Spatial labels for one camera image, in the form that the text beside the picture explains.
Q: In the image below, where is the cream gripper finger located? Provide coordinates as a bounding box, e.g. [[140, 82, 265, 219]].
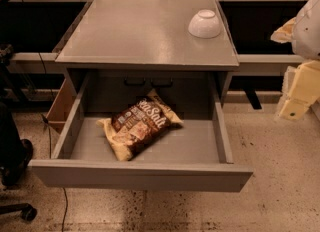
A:
[[277, 60, 320, 121]]

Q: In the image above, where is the brown sea salt chip bag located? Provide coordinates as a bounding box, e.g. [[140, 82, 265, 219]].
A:
[[96, 89, 183, 161]]

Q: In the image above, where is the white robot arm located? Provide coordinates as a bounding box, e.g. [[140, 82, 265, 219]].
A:
[[271, 0, 320, 121]]

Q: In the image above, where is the grey open top drawer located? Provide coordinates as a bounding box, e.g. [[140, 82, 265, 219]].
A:
[[30, 71, 253, 192]]

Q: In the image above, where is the grey cabinet counter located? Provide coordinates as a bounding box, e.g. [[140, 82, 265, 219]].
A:
[[56, 0, 239, 106]]

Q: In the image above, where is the white upturned bowl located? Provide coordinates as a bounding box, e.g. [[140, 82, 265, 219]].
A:
[[188, 9, 221, 39]]

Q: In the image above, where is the wooden side panel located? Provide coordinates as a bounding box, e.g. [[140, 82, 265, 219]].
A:
[[46, 80, 75, 133]]

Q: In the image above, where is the black office chair base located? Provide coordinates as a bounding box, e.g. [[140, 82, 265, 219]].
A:
[[0, 203, 37, 221]]

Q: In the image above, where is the black right drawer handle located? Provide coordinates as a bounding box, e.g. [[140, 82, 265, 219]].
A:
[[150, 78, 173, 88]]

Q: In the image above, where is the black drawer handle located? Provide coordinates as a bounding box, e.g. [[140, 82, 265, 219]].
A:
[[150, 78, 173, 88], [124, 77, 146, 86]]

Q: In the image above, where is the black left drawer handle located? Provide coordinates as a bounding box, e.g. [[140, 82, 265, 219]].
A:
[[124, 77, 146, 86]]

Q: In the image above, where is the black floor cable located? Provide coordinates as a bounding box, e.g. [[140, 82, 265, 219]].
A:
[[37, 52, 69, 232]]

